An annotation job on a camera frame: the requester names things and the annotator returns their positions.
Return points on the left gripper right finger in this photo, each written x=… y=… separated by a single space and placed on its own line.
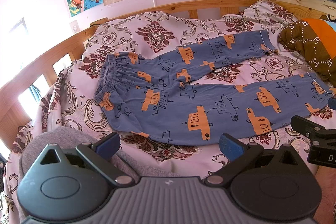
x=241 y=156

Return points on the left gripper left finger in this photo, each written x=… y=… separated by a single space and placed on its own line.
x=96 y=157

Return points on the blue pants with orange cars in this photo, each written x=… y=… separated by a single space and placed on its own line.
x=160 y=99

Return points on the brown orange patterned pillow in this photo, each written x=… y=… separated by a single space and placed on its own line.
x=314 y=39

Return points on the wooden bed frame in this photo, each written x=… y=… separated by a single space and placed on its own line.
x=12 y=113

